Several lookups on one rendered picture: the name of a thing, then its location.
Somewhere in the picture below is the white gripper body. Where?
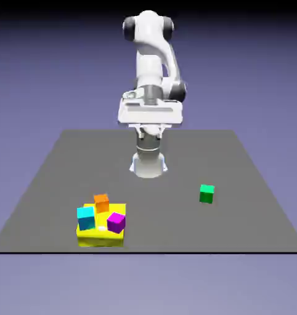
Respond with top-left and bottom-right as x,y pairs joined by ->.
117,97 -> 184,129

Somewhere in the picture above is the small green cube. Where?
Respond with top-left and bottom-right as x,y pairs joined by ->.
199,184 -> 216,204

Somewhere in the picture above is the small orange cube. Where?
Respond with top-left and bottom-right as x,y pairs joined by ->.
93,193 -> 110,213

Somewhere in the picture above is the small magenta cube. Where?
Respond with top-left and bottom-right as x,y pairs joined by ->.
106,212 -> 126,234

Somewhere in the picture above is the small cyan cube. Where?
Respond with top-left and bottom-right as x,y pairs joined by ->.
76,205 -> 96,231

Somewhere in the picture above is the large yellow box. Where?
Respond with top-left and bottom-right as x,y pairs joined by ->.
75,202 -> 127,248

